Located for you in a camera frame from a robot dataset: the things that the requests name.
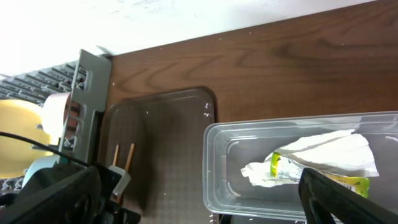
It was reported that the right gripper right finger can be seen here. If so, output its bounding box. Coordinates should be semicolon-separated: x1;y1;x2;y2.
298;168;397;224

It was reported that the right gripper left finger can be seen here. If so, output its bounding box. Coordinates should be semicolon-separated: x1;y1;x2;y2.
1;166;101;224

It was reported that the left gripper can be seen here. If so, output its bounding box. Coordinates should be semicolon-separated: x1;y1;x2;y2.
18;161;142;224

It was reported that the light blue bowl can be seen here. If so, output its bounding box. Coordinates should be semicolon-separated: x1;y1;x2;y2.
22;154;68;188

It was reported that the yellow plate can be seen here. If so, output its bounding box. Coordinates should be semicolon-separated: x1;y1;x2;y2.
0;99;60;180

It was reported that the wrapper and napkin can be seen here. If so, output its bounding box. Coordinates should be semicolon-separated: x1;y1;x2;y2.
241;129;379;198

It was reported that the white pink bowl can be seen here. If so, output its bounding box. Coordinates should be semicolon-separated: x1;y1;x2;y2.
41;92;81;138

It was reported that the wooden chopstick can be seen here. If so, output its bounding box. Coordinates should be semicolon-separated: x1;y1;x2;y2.
125;143;135;172
113;144;119;166

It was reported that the black waste tray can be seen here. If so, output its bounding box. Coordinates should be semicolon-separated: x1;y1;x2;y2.
218;214;307;224

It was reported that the grey dishwasher rack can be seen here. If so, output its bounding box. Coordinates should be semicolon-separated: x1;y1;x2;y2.
1;50;112;179

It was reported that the clear plastic bin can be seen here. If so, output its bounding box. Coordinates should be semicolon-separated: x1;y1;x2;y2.
203;111;397;221

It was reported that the dark brown serving tray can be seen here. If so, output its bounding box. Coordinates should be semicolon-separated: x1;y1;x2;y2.
98;87;215;224

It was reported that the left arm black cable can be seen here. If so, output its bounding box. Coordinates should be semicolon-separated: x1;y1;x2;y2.
0;131;91;168

